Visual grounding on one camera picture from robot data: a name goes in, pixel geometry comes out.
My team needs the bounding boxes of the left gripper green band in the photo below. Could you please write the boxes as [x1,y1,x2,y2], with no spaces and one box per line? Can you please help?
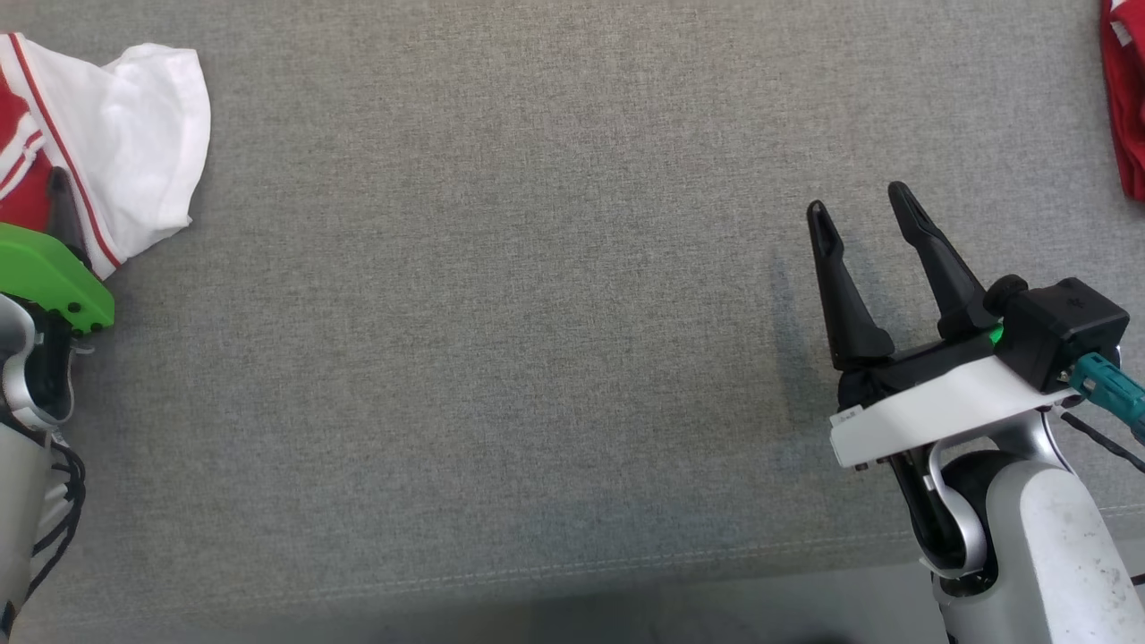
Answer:
[0,166,116,337]

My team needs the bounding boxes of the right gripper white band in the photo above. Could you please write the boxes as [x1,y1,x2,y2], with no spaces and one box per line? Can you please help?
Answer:
[806,181,1083,471]

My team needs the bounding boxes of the red shirt with white sleeves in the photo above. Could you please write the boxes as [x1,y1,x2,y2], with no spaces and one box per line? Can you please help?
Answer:
[0,32,213,280]

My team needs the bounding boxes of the red shorts with white stripe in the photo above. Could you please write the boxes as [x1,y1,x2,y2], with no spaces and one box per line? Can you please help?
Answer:
[1098,0,1145,203]

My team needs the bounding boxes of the right camera cable teal plug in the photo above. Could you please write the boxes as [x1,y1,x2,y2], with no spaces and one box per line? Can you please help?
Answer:
[1060,352,1145,475]

